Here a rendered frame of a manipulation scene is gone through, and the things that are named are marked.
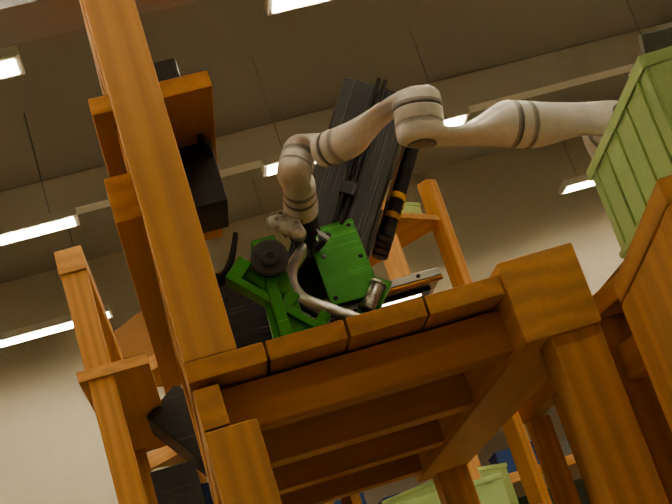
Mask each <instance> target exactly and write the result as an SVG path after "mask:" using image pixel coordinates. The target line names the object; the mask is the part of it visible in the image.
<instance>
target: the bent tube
mask: <svg viewBox="0 0 672 504"><path fill-rule="evenodd" d="M307 256H308V255H307V246H306V244H305V243H304V241H301V242H300V244H299V245H298V247H297V248H296V250H295V251H294V253H293V254H292V256H291V257H290V259H289V262H288V266H287V268H286V271H287V273H288V276H289V278H290V281H291V284H292V286H293V289H294V291H295V292H297V293H298V294H299V295H300V298H299V302H300V303H302V304H304V305H306V306H308V307H309V308H311V309H313V310H315V311H316V312H318V313H319V312H320V310H325V311H326V312H328V313H330V314H331V318H334V319H336V320H343V322H344V323H345V319H346V318H348V317H351V316H355V315H358V314H360V313H358V312H355V311H352V310H349V309H347V308H344V307H341V306H338V305H335V304H333V303H330V302H327V301H324V300H321V299H319V298H316V297H313V296H311V295H309V294H307V293H306V292H304V291H303V290H302V289H301V287H300V286H299V283H298V280H297V274H298V271H299V268H300V267H301V265H302V264H303V262H304V261H305V259H306V258H307Z"/></svg>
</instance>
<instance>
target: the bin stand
mask: <svg viewBox="0 0 672 504"><path fill-rule="evenodd" d="M554 404H555V407H556V410H557V412H558V415H559V418H560V420H561V423H562V426H563V429H564V431H565V434H566V437H567V439H568V442H569V445H570V447H571V450H572V453H573V456H574V458H575V461H576V464H577V466H578V469H579V472H580V475H581V477H582V480H583V483H584V485H585V488H586V491H587V494H588V496H589V499H590V502H591V504H596V501H595V498H594V495H593V493H592V490H591V487H590V485H589V482H588V479H587V477H586V474H585V471H584V468H583V466H582V463H581V460H580V458H579V455H578V452H577V450H576V447H575V444H574V441H573V439H572V436H571V433H570V431H569V428H568V425H567V423H566V420H565V417H564V415H563V412H562V409H561V406H560V404H559V401H558V398H557V396H556V393H555V390H554V388H553V385H552V382H551V379H550V377H549V378H548V379H547V380H546V381H545V382H544V383H543V384H542V385H541V387H540V388H539V389H538V390H537V391H536V392H535V393H534V394H533V395H532V396H531V397H530V398H529V399H528V400H527V401H526V402H525V403H524V405H523V406H522V407H521V408H520V409H519V410H518V412H519V415H520V418H521V421H522V423H523V424H526V427H527V429H528V432H529V435H530V438H531V440H532V443H533V446H534V449H535V451H536V454H537V457H538V460H539V463H540V465H541V468H542V471H543V474H544V476H545V479H546V482H547V485H548V488H549V490H550V493H551V496H552V499H553V501H554V504H582V502H581V500H580V497H579V494H578V491H577V489H576V486H575V483H574V481H573V478H572V475H571V472H570V470H569V467H568V464H567V461H566V459H565V456H564V453H563V451H562V448H561V445H560V442H559V440H558V437H557V434H556V431H555V429H554V426H553V423H552V421H551V418H550V415H548V414H547V415H544V414H545V413H546V412H547V411H548V410H549V409H550V408H551V407H552V406H553V405H554ZM543 415H544V416H543Z"/></svg>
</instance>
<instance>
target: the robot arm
mask: <svg viewBox="0 0 672 504"><path fill-rule="evenodd" d="M617 103H618V101H617V100H605V101H592V102H576V103H570V102H537V101H523V100H504V101H501V102H498V103H496V104H495V105H493V106H491V107H490V108H488V109H487V110H485V111H484V112H483V113H481V114H480V115H479V116H477V117H476V118H474V119H473V120H471V121H469V122H467V123H465V124H463V125H459V126H447V125H445V124H444V115H443V107H442V100H441V95H440V92H439V90H438V89H437V88H435V87H433V86H429V85H415V86H410V87H407V88H404V89H402V90H400V91H398V92H396V93H394V94H392V95H391V96H389V97H387V98H386V99H384V100H383V101H381V102H379V103H378V104H376V105H374V106H373V107H371V108H370V109H368V110H367V111H365V112H364V113H362V114H361V115H359V116H357V117H356V118H354V119H352V120H350V121H348V122H346V123H344V124H342V125H339V126H337V127H334V128H332V129H329V130H327V131H324V132H322V133H310V134H297V135H294V136H292V137H290V138H289V139H288V140H287V141H286V142H285V144H284V146H283V149H282V153H281V156H280V159H279V162H278V166H277V179H278V181H279V183H280V185H281V187H282V190H283V212H284V213H283V212H281V211H279V213H278V214H277V215H271V216H269V217H268V218H267V220H266V221H267V226H268V228H270V229H271V230H273V231H275V232H278V233H280V234H282V235H283V236H284V237H285V238H287V237H289V238H290V241H291V246H292V248H293V251H295V250H296V248H297V247H298V245H299V244H300V242H301V241H304V243H305V244H306V246H307V255H308V256H307V257H308V258H311V257H313V256H314V255H315V253H316V252H318V251H319V250H320V249H321V248H322V247H323V246H324V245H325V244H326V243H327V241H328V240H329V238H330V237H331V234H330V233H329V232H327V233H326V234H325V233H323V232H322V231H320V230H321V228H320V226H319V224H318V222H319V208H318V198H317V195H316V183H315V179H314V177H313V175H312V170H313V167H314V163H315V162H316V163H317V164H318V165H319V166H321V167H332V166H335V165H337V164H340V163H343V162H346V161H348V160H351V159H353V158H355V157H357V156H358V155H360V154H361V153H362V152H363V151H364V150H365V149H366V148H367V147H368V146H369V145H370V144H371V142H372V141H373V140H374V139H375V137H376V136H377V135H378V133H379V132H380V131H381V130H382V129H383V128H384V127H385V126H386V125H387V124H388V123H389V122H390V121H392V120H393V119H394V124H395V132H396V138H397V142H398V143H399V144H400V145H401V146H404V147H407V148H416V149H424V148H446V147H497V148H516V149H533V148H540V147H544V146H548V145H551V144H554V143H557V142H560V141H564V140H567V139H570V138H573V137H578V136H582V138H583V142H584V145H585V147H586V149H587V151H588V153H589V155H590V157H591V158H593V156H594V154H595V151H596V149H597V147H598V145H599V142H600V140H601V138H602V136H603V134H604V131H605V129H606V127H607V125H608V122H609V120H610V118H611V116H612V114H613V111H614V109H615V107H616V105H617ZM317 235H318V237H319V238H318V239H319V240H318V241H317V239H316V236H317Z"/></svg>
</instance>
